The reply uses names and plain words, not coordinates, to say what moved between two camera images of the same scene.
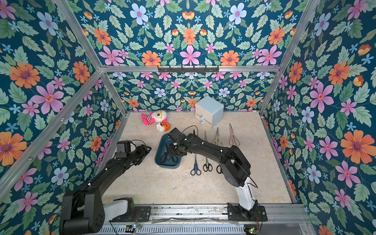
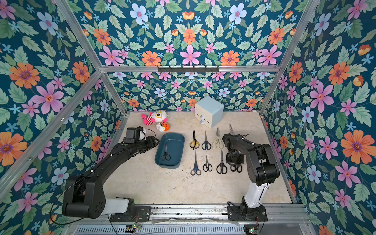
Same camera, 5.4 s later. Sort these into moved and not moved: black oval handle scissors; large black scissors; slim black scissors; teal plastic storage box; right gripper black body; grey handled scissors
Moved: right gripper black body; black oval handle scissors
Not moved: grey handled scissors; large black scissors; slim black scissors; teal plastic storage box
